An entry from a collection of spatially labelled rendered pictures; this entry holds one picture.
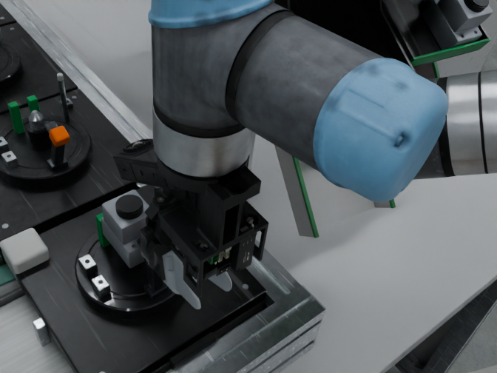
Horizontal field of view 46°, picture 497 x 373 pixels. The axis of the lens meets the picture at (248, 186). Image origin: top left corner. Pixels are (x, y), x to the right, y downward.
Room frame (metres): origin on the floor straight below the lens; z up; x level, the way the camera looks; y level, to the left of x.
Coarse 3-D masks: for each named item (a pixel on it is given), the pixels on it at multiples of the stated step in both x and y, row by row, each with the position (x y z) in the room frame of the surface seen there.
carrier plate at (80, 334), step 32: (160, 192) 0.56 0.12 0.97; (64, 224) 0.48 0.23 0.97; (96, 224) 0.49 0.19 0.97; (64, 256) 0.43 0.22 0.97; (32, 288) 0.38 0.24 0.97; (64, 288) 0.39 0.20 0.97; (256, 288) 0.42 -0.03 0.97; (64, 320) 0.34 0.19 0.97; (96, 320) 0.35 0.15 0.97; (128, 320) 0.35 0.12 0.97; (160, 320) 0.36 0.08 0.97; (192, 320) 0.37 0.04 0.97; (224, 320) 0.38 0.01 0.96; (64, 352) 0.30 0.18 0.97; (96, 352) 0.31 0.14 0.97; (128, 352) 0.31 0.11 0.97; (160, 352) 0.32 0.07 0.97
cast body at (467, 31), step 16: (432, 0) 0.72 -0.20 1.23; (448, 0) 0.68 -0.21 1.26; (464, 0) 0.67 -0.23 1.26; (480, 0) 0.67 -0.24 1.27; (432, 16) 0.69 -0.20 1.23; (448, 16) 0.67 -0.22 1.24; (464, 16) 0.66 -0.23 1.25; (480, 16) 0.66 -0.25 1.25; (432, 32) 0.69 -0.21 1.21; (448, 32) 0.67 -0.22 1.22; (464, 32) 0.67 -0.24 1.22; (480, 32) 0.68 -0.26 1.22; (448, 48) 0.66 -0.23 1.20
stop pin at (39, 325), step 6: (42, 318) 0.34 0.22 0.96; (36, 324) 0.33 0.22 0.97; (42, 324) 0.34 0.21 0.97; (36, 330) 0.33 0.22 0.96; (42, 330) 0.33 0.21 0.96; (36, 336) 0.34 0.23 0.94; (42, 336) 0.33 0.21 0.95; (48, 336) 0.33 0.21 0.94; (42, 342) 0.33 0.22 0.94; (48, 342) 0.33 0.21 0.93
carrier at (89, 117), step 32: (32, 96) 0.65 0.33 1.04; (64, 96) 0.66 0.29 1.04; (0, 128) 0.65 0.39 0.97; (32, 128) 0.60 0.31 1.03; (96, 128) 0.68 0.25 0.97; (0, 160) 0.56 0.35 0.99; (32, 160) 0.57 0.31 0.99; (64, 160) 0.57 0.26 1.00; (96, 160) 0.61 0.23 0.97; (0, 192) 0.52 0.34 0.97; (32, 192) 0.53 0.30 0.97; (64, 192) 0.54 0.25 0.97; (96, 192) 0.55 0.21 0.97; (0, 224) 0.47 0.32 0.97; (32, 224) 0.47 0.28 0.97
